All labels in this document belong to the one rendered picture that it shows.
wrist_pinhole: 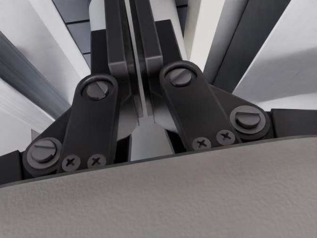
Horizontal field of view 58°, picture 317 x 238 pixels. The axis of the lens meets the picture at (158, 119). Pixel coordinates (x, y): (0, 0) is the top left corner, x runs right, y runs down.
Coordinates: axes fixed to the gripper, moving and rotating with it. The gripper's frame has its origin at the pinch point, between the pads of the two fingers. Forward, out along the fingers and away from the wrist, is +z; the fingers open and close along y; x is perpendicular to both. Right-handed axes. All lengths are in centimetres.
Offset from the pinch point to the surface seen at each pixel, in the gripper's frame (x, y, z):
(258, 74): -16.4, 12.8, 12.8
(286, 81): -19.9, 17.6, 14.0
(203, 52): -4.6, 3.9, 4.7
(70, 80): -18.8, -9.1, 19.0
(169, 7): -1.7, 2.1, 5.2
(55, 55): -12.7, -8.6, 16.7
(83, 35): -4.9, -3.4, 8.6
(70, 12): -2.6, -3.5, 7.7
